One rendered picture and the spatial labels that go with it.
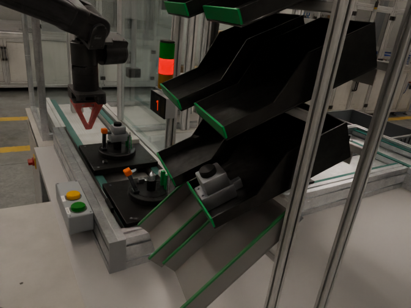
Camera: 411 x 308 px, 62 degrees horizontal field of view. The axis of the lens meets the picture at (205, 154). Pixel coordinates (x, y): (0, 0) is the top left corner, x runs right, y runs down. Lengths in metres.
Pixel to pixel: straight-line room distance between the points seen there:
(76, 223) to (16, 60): 5.22
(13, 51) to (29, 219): 5.02
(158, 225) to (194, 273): 0.19
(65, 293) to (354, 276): 0.79
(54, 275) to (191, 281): 0.40
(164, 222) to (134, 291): 0.19
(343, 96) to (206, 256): 5.61
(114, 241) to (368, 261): 0.77
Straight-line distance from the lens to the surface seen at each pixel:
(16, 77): 6.19
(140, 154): 1.37
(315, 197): 1.32
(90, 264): 1.02
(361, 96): 6.57
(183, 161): 0.76
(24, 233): 1.17
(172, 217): 0.86
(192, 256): 0.78
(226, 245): 0.73
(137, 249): 0.97
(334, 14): 0.53
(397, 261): 1.27
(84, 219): 1.04
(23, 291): 0.98
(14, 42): 6.10
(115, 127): 1.32
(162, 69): 1.16
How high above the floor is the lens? 1.53
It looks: 23 degrees down
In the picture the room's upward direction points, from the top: 6 degrees clockwise
